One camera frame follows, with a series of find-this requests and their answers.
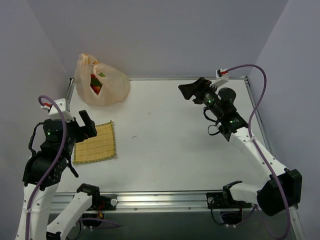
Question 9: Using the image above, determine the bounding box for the back aluminium rail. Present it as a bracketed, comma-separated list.
[129, 76, 248, 81]

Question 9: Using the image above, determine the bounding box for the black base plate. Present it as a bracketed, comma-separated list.
[206, 191, 252, 209]
[90, 194, 118, 212]

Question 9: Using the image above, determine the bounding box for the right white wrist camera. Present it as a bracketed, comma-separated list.
[210, 68, 229, 88]

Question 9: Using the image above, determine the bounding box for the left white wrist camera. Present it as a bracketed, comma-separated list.
[41, 98, 75, 123]

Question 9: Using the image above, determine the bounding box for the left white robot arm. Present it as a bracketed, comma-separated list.
[16, 110, 101, 240]

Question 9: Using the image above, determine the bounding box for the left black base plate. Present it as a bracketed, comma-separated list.
[90, 194, 118, 212]

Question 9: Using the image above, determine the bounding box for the front aluminium rail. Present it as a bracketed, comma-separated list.
[49, 191, 261, 213]

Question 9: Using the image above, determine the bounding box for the aluminium rail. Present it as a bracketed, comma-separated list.
[129, 76, 248, 81]
[49, 191, 261, 213]
[244, 76, 281, 160]
[65, 78, 75, 112]

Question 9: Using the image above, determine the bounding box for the translucent banana-print plastic bag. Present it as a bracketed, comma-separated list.
[74, 53, 130, 106]

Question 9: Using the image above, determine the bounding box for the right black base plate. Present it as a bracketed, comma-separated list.
[206, 191, 252, 209]

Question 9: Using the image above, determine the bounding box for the red fake berry bunch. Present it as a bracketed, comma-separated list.
[90, 74, 103, 95]

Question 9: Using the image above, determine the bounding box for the woven bamboo tray mat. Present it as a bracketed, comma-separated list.
[73, 121, 117, 165]

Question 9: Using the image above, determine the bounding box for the left side aluminium rail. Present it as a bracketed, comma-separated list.
[65, 78, 75, 112]

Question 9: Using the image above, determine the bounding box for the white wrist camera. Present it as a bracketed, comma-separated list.
[210, 68, 229, 88]
[41, 98, 75, 123]

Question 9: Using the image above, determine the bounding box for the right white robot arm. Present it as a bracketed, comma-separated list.
[178, 77, 302, 216]

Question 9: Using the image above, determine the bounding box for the right side aluminium rail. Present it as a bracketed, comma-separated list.
[244, 76, 281, 160]

